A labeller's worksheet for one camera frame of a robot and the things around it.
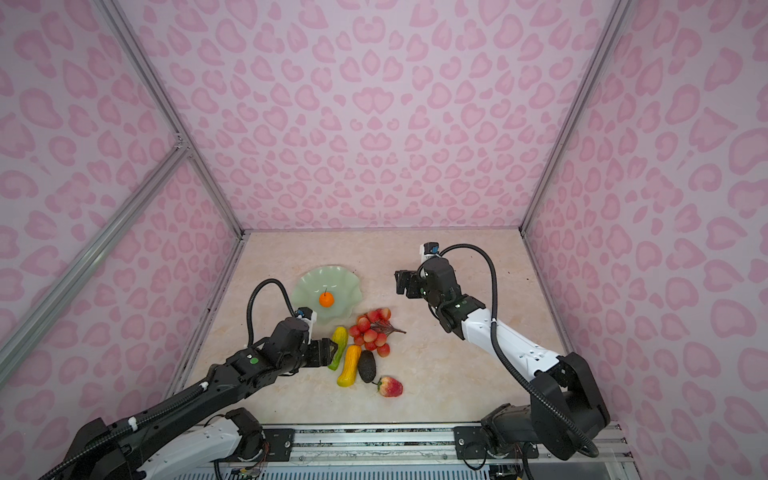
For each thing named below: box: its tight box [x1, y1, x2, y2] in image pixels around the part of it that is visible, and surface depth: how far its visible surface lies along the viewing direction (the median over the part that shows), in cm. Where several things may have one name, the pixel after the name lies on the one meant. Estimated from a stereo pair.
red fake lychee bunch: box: [349, 308, 407, 357], surface depth 89 cm
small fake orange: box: [319, 288, 335, 308], surface depth 100 cm
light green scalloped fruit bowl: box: [291, 266, 362, 324], surface depth 103 cm
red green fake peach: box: [372, 376, 403, 398], surface depth 81 cm
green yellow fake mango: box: [328, 326, 349, 371], surface depth 90 cm
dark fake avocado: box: [358, 350, 377, 383], surface depth 85 cm
